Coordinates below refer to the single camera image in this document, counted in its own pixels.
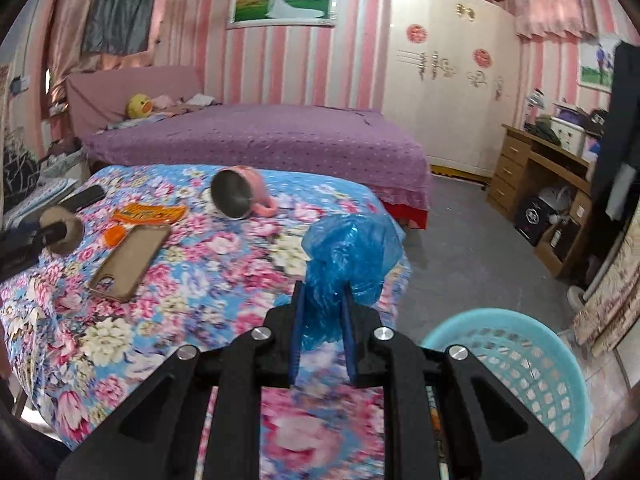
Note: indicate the pink curtain valance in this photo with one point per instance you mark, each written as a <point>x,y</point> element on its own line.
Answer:
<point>555,5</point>

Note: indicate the wooden desk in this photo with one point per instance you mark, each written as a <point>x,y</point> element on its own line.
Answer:
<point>515,165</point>

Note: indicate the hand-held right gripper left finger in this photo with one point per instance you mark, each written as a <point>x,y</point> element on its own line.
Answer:
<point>298,330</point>

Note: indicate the blue plastic bag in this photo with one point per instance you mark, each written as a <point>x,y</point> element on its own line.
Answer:
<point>350,250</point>

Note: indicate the framed wall picture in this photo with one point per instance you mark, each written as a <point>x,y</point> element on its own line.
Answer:
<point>280,2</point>

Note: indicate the grey hanging cloth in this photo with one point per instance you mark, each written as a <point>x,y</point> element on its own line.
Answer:
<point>120,5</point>

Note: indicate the white wardrobe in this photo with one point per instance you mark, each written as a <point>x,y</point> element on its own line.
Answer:
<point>450,110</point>

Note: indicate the pink plush toy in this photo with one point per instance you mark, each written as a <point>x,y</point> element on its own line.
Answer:
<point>162,101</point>

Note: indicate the yellow duck plush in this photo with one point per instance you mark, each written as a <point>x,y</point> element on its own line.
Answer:
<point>139,106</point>

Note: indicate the purple dotted bed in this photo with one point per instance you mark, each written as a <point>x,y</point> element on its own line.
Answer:
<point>275,145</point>

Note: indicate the black patterned bag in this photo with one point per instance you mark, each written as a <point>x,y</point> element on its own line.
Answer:
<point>17,175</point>

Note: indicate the pink bed headboard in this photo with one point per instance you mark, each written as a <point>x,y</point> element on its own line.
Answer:
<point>100,95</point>

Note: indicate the pink metal cup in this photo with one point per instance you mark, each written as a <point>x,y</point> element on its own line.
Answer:
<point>232,192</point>

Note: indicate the pink window curtain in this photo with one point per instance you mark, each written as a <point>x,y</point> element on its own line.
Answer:
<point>70,35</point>

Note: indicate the light blue patterned mat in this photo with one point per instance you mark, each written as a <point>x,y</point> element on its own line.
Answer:
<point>45,192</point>

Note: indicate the teal plastic basket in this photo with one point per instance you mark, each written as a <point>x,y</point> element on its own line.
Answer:
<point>550,360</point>

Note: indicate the black hanging garment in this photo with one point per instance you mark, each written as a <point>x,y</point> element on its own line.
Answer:
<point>620,135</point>

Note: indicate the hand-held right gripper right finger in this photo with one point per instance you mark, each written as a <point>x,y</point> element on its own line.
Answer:
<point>348,335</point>

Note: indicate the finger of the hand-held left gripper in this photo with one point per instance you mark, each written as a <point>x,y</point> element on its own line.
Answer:
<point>50,234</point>

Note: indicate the beige phone case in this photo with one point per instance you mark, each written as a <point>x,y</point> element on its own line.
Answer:
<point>130,260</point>

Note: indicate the black phone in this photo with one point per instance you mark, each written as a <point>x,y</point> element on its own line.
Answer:
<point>87,196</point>

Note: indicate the small wall picture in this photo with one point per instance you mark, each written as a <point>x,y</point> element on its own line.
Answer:
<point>597,65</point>

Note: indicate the black box with white emblem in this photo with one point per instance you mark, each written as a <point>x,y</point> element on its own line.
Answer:
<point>534,220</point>

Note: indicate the orange snack wrapper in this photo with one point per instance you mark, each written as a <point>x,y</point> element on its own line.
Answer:
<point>150,214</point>

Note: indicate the white storage box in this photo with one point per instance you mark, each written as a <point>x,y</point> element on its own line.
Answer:
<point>567,135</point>

